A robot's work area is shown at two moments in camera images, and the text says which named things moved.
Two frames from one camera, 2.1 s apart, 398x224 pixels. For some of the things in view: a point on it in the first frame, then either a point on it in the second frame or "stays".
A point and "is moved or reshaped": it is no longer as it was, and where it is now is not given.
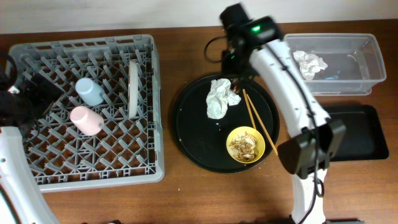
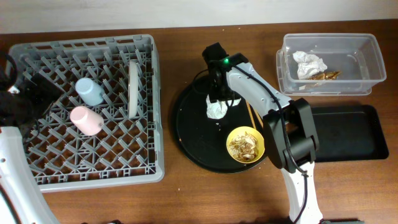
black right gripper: [235, 73] to [219, 92]
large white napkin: [219, 98] stays
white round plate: [133, 89] stays
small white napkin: [310, 64] stays
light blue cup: [90, 91] stays
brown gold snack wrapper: [235, 85] is moved or reshaped
